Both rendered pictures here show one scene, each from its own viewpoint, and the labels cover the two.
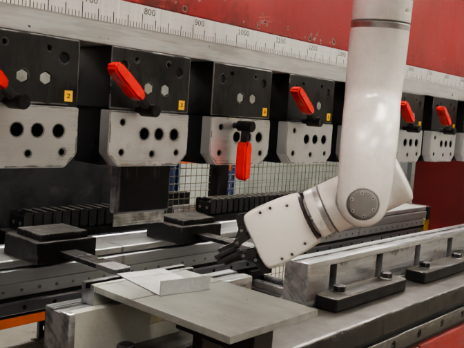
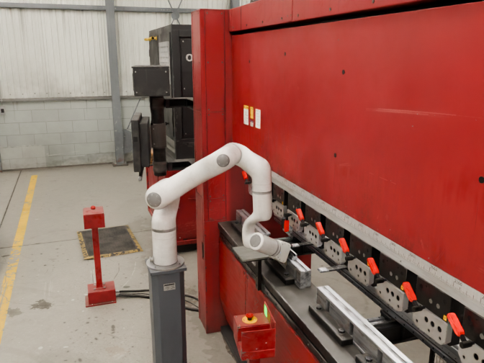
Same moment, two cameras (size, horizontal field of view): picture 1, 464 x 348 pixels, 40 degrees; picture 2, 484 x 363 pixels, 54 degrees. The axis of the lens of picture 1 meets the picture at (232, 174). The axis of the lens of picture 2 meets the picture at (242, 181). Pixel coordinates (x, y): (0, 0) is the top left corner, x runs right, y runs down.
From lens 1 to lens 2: 298 cm
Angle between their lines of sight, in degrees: 117
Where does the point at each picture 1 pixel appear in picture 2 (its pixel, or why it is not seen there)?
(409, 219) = not seen: outside the picture
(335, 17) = (320, 186)
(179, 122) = (281, 207)
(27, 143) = not seen: hidden behind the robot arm
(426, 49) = (372, 217)
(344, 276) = (332, 312)
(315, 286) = (320, 300)
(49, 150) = not seen: hidden behind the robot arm
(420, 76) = (368, 232)
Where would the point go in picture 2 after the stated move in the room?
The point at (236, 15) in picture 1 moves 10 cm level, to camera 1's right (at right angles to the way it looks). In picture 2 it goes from (292, 179) to (284, 184)
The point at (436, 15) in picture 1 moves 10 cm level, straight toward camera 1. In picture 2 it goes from (379, 196) to (355, 191)
